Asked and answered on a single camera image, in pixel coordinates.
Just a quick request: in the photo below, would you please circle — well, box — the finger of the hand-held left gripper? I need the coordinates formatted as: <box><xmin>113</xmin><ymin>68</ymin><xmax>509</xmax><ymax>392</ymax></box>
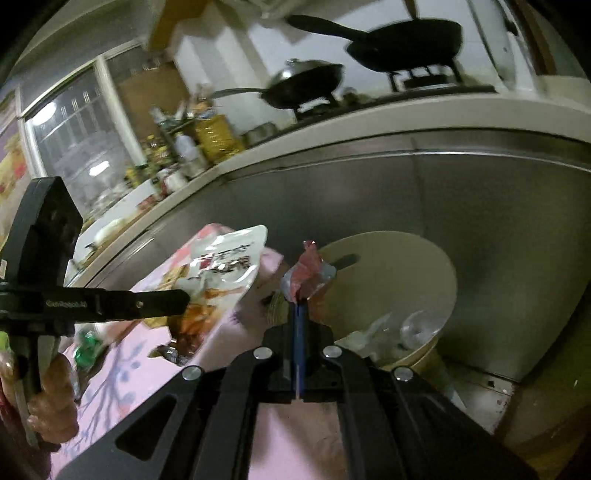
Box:
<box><xmin>44</xmin><ymin>288</ymin><xmax>191</xmax><ymax>324</ymax></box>

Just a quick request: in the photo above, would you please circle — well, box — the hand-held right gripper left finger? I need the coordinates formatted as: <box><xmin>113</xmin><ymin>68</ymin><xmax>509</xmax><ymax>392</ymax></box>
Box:
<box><xmin>55</xmin><ymin>301</ymin><xmax>304</xmax><ymax>480</ymax></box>

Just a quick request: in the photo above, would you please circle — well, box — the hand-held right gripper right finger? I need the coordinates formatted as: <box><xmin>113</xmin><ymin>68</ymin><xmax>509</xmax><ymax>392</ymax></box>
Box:
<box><xmin>302</xmin><ymin>302</ymin><xmax>541</xmax><ymax>480</ymax></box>

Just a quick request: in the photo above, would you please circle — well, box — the red wrapper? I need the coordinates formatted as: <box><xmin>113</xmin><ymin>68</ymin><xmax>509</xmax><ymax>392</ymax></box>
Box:
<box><xmin>281</xmin><ymin>239</ymin><xmax>338</xmax><ymax>306</ymax></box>

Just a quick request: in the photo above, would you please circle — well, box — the crushed green drink can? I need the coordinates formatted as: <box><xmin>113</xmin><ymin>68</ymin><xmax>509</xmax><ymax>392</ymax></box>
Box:
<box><xmin>75</xmin><ymin>323</ymin><xmax>112</xmax><ymax>371</ymax></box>

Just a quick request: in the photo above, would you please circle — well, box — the beige bin with swing lid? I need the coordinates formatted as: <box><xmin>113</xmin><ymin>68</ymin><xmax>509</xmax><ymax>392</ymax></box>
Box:
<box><xmin>316</xmin><ymin>232</ymin><xmax>468</xmax><ymax>412</ymax></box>

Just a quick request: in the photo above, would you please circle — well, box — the white printed snack bag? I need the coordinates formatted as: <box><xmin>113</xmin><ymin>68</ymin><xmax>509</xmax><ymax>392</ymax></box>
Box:
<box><xmin>134</xmin><ymin>224</ymin><xmax>269</xmax><ymax>356</ymax></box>

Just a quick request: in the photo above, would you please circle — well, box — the person's left hand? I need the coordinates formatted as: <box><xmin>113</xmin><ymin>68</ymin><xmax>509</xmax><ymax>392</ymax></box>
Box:
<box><xmin>27</xmin><ymin>354</ymin><xmax>80</xmax><ymax>454</ymax></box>

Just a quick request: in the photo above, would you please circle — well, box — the yellow checkered packet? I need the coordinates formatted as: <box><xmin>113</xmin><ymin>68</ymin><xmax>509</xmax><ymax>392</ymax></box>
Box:
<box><xmin>265</xmin><ymin>291</ymin><xmax>296</xmax><ymax>329</ymax></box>

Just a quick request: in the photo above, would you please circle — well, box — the small dark shiny wrapper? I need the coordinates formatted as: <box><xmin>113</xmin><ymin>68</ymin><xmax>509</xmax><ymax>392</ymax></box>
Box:
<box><xmin>148</xmin><ymin>344</ymin><xmax>186</xmax><ymax>366</ymax></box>

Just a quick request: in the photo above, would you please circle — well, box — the white lumpy bag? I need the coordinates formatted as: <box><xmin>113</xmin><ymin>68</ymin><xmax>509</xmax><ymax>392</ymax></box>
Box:
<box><xmin>91</xmin><ymin>217</ymin><xmax>129</xmax><ymax>244</ymax></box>

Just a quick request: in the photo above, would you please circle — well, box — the clear plastic bag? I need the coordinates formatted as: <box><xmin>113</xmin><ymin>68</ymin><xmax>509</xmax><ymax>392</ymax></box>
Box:
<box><xmin>353</xmin><ymin>311</ymin><xmax>445</xmax><ymax>363</ymax></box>

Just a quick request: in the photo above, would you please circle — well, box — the pink printed tablecloth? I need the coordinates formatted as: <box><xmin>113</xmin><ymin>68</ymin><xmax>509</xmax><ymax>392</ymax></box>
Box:
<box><xmin>50</xmin><ymin>224</ymin><xmax>352</xmax><ymax>480</ymax></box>

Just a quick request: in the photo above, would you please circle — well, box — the kitchen window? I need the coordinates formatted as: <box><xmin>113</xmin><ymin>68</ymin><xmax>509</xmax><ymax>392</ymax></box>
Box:
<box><xmin>21</xmin><ymin>41</ymin><xmax>154</xmax><ymax>219</ymax></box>

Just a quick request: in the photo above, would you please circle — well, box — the cluster of condiment jars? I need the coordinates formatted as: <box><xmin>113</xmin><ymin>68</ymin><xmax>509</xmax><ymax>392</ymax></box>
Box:
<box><xmin>124</xmin><ymin>134</ymin><xmax>186</xmax><ymax>200</ymax></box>

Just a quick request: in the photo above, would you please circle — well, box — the white plastic bottle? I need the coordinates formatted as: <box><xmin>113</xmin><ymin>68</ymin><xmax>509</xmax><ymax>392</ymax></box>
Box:
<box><xmin>174</xmin><ymin>134</ymin><xmax>208</xmax><ymax>180</ymax></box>

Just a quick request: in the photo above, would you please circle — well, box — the steel kitchen cabinet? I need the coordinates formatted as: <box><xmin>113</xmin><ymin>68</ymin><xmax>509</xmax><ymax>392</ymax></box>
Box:
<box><xmin>69</xmin><ymin>138</ymin><xmax>591</xmax><ymax>385</ymax></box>

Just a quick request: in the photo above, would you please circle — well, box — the yellow cooking oil bottle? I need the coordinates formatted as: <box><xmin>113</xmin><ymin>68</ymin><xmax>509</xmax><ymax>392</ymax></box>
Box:
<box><xmin>193</xmin><ymin>108</ymin><xmax>246</xmax><ymax>163</ymax></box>

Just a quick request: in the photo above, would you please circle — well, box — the small steel pot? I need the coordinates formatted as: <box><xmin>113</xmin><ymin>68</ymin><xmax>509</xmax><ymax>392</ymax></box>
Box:
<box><xmin>244</xmin><ymin>122</ymin><xmax>279</xmax><ymax>149</ymax></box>

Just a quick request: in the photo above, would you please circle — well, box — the black wok with steel lid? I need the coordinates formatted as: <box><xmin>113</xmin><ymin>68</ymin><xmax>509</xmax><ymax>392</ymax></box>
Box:
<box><xmin>210</xmin><ymin>58</ymin><xmax>345</xmax><ymax>112</ymax></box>

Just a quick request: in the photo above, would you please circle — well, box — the gas stove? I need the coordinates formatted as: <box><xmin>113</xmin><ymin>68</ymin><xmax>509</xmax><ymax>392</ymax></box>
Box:
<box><xmin>291</xmin><ymin>65</ymin><xmax>497</xmax><ymax>124</ymax></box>

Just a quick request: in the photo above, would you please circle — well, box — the black frying pan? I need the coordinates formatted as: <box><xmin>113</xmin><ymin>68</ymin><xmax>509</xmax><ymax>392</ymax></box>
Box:
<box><xmin>286</xmin><ymin>14</ymin><xmax>464</xmax><ymax>75</ymax></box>

